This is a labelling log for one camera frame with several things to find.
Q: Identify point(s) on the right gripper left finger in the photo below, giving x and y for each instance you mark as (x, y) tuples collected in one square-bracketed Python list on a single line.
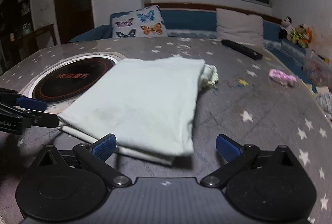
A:
[(104, 147)]

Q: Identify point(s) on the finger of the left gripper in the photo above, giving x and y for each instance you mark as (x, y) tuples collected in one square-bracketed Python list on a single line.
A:
[(41, 119), (30, 103)]

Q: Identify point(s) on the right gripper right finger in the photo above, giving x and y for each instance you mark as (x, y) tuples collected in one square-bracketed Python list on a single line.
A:
[(227, 148)]

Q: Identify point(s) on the pale green shirt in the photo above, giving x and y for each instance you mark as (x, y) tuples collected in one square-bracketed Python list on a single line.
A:
[(148, 105)]

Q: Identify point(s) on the dark wooden side table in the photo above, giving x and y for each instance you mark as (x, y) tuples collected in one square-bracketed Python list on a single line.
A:
[(28, 44)]

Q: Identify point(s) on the grey star tablecloth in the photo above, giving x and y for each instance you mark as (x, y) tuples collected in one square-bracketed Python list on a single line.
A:
[(245, 105)]

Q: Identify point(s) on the dark shelf cabinet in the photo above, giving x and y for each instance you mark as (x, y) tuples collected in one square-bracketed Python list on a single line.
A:
[(16, 21)]

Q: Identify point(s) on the black remote control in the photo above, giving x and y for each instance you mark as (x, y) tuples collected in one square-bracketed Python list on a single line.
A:
[(242, 49)]

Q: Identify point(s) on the clear plastic storage box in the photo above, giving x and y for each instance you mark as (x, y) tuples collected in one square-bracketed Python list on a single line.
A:
[(317, 69)]

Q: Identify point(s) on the beige pillow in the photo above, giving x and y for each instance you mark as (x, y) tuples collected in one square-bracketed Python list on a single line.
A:
[(239, 27)]

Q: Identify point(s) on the butterfly print pillow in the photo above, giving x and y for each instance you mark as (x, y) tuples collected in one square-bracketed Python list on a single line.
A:
[(146, 22)]

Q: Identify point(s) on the panda plush toy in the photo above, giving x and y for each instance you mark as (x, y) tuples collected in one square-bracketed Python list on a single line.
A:
[(285, 28)]

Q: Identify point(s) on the orange green plush toys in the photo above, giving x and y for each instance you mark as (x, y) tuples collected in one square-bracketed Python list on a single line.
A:
[(301, 36)]

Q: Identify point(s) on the blue sofa bench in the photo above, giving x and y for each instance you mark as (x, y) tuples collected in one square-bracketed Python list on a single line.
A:
[(203, 24)]

